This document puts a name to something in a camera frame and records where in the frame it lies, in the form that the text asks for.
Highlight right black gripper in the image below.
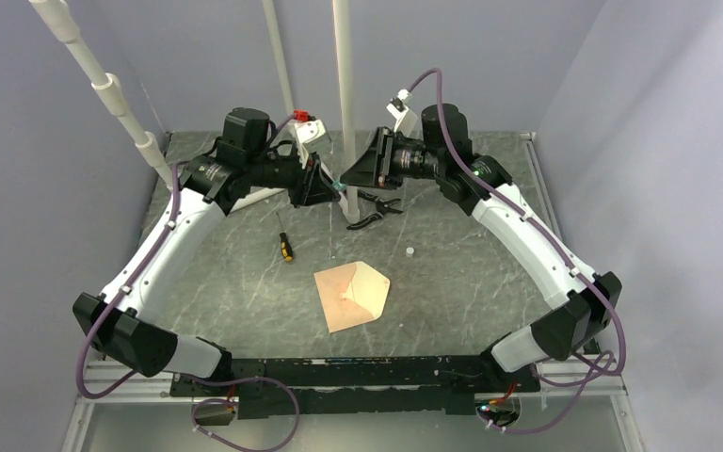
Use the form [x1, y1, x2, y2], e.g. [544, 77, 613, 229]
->
[339, 127, 443, 191]

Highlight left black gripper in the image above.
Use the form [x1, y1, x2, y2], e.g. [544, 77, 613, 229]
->
[248, 143, 342, 209]

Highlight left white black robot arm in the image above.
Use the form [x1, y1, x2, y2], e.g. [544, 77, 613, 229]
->
[73, 107, 341, 396]

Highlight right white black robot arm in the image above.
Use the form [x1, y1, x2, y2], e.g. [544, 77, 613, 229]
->
[340, 104, 621, 391]

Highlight black grey pliers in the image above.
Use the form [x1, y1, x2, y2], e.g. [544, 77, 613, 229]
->
[345, 190, 403, 231]

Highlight yellow black screwdriver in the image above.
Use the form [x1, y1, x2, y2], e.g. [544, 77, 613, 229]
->
[276, 213, 295, 263]

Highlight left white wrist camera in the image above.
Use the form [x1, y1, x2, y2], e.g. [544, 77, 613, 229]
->
[292, 109, 327, 169]

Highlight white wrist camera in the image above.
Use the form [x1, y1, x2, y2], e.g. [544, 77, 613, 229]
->
[386, 89, 418, 137]
[292, 109, 327, 169]

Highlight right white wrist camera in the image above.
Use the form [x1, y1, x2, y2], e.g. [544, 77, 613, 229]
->
[386, 89, 418, 137]

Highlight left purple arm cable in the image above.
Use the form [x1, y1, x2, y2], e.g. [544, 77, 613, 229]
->
[75, 112, 302, 452]

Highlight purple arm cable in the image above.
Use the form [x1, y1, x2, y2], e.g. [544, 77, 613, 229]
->
[75, 112, 302, 452]
[408, 67, 628, 436]

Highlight aluminium table frame rail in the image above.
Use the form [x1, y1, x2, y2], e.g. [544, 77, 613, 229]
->
[61, 132, 647, 452]

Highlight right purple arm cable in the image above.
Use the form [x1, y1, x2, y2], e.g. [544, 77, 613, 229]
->
[408, 67, 628, 436]

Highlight white PVC pipe frame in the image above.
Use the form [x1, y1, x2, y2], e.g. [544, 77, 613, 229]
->
[28, 0, 362, 224]

